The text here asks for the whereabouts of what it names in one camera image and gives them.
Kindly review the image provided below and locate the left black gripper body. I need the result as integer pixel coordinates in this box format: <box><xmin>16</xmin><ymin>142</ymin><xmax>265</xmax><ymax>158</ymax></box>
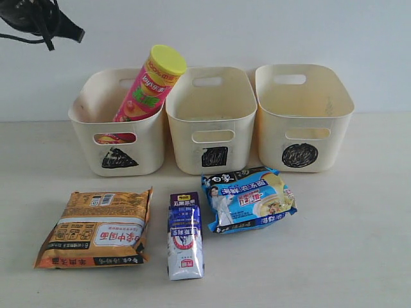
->
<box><xmin>1</xmin><ymin>0</ymin><xmax>61</xmax><ymax>35</ymax></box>

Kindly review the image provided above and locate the pink chips can yellow lid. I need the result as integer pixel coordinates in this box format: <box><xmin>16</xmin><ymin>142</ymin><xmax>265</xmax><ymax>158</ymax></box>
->
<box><xmin>113</xmin><ymin>44</ymin><xmax>188</xmax><ymax>123</ymax></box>

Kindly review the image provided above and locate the blue instant noodle packet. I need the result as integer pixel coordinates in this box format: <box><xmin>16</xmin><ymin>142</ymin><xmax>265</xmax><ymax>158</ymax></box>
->
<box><xmin>201</xmin><ymin>166</ymin><xmax>297</xmax><ymax>234</ymax></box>

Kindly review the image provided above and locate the white blue milk carton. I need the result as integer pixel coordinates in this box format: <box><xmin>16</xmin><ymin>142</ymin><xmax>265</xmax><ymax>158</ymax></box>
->
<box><xmin>167</xmin><ymin>205</ymin><xmax>204</xmax><ymax>280</ymax></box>

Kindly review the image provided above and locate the purple juice carton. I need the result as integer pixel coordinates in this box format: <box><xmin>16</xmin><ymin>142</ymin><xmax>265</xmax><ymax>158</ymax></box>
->
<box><xmin>170</xmin><ymin>192</ymin><xmax>200</xmax><ymax>211</ymax></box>

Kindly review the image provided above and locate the left cream plastic bin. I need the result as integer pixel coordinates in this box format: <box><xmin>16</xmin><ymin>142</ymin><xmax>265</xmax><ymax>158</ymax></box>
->
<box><xmin>68</xmin><ymin>69</ymin><xmax>166</xmax><ymax>176</ymax></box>

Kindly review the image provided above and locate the cream plastic bin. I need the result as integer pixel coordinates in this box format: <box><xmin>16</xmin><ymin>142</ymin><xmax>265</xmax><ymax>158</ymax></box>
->
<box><xmin>165</xmin><ymin>67</ymin><xmax>258</xmax><ymax>175</ymax></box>
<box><xmin>68</xmin><ymin>69</ymin><xmax>166</xmax><ymax>176</ymax></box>
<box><xmin>255</xmin><ymin>64</ymin><xmax>354</xmax><ymax>173</ymax></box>

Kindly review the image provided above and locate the middle cream plastic bin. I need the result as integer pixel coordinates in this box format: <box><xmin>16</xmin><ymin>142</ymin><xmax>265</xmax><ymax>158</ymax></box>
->
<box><xmin>165</xmin><ymin>67</ymin><xmax>258</xmax><ymax>175</ymax></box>

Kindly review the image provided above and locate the orange instant noodle packet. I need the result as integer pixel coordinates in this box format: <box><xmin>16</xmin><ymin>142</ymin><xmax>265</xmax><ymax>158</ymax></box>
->
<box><xmin>33</xmin><ymin>189</ymin><xmax>153</xmax><ymax>269</ymax></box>

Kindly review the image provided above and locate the right cream plastic bin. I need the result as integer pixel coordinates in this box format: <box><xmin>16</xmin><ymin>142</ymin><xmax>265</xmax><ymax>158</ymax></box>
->
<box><xmin>255</xmin><ymin>64</ymin><xmax>354</xmax><ymax>173</ymax></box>

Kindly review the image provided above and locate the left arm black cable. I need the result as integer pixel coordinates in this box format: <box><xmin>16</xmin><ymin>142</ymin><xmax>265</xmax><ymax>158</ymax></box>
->
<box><xmin>0</xmin><ymin>0</ymin><xmax>62</xmax><ymax>51</ymax></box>

